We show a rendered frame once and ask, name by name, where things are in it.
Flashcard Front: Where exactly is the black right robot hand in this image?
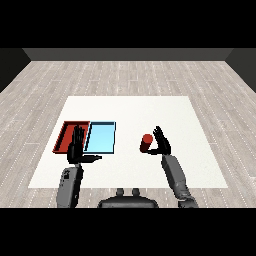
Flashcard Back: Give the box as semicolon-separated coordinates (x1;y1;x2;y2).
147;125;172;157

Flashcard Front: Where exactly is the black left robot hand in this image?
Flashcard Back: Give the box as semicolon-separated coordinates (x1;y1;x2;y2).
66;125;103;165

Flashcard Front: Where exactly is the red shallow open box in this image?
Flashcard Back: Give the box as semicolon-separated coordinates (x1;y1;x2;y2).
52;120;91;155

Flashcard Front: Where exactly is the small red can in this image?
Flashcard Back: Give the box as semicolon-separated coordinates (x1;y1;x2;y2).
139;133;154;154

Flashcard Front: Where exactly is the light blue shallow open box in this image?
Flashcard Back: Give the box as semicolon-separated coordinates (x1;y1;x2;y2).
83;121;117;155

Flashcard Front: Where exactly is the dark grey robot body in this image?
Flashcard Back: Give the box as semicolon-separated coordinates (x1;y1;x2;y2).
97;188;160;209

